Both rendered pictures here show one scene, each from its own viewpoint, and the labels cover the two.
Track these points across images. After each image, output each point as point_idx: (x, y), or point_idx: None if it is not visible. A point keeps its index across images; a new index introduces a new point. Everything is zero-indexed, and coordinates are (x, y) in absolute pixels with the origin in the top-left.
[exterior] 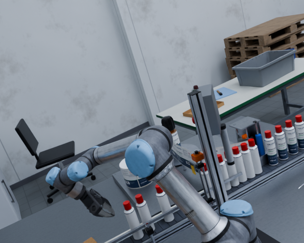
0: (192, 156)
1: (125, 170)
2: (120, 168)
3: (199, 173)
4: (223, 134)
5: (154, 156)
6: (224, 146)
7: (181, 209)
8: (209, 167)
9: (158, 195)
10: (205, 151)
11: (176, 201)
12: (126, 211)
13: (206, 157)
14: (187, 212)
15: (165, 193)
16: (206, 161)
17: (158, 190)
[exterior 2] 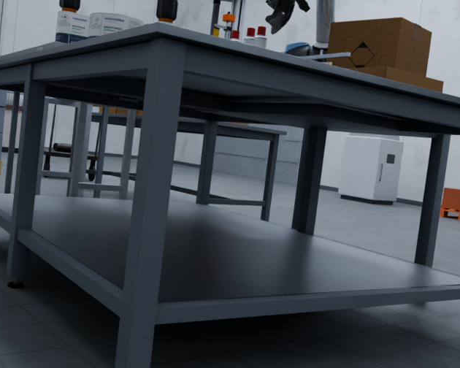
0: (230, 15)
1: (139, 23)
2: (129, 18)
3: (228, 36)
4: (219, 10)
5: None
6: (216, 23)
7: (334, 16)
8: (239, 29)
9: (239, 41)
10: (241, 12)
11: (334, 9)
12: (265, 36)
13: (238, 19)
14: (334, 20)
15: (332, 1)
16: (237, 23)
17: (239, 36)
